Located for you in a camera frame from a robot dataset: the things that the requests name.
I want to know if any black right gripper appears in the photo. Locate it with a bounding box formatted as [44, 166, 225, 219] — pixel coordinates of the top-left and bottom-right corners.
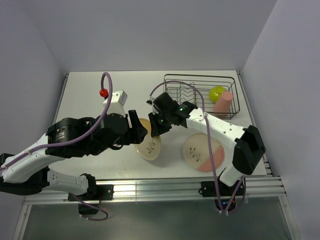
[148, 110, 172, 138]

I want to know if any yellow cream plate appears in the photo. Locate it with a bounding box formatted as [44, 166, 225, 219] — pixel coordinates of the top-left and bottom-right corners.
[134, 118, 162, 161]

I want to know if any green ceramic bowl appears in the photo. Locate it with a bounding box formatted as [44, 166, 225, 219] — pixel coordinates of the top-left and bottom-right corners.
[208, 86, 226, 104]

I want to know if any pink cup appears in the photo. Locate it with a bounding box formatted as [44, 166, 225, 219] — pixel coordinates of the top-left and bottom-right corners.
[213, 91, 234, 114]

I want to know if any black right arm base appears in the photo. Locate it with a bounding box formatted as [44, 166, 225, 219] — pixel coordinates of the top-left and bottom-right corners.
[198, 180, 246, 198]

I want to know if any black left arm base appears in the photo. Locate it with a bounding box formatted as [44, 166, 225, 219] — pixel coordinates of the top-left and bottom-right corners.
[76, 184, 114, 201]

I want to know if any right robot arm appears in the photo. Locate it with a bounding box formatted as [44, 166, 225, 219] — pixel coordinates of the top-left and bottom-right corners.
[147, 92, 266, 195]

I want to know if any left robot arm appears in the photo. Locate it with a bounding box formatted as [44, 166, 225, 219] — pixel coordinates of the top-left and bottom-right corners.
[0, 110, 148, 200]

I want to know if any pink cream plate right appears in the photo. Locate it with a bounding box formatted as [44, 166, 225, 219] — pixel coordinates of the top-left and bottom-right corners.
[182, 133, 225, 172]

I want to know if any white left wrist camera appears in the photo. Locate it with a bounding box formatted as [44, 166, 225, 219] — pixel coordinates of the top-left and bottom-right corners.
[106, 90, 128, 117]

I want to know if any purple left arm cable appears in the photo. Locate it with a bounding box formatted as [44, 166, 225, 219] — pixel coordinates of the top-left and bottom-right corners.
[0, 71, 114, 222]

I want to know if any wire dish rack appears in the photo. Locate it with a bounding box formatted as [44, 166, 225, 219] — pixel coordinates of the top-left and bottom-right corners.
[163, 73, 240, 120]

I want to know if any aluminium table rail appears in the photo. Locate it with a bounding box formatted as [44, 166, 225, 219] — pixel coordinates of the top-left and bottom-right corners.
[23, 175, 287, 205]

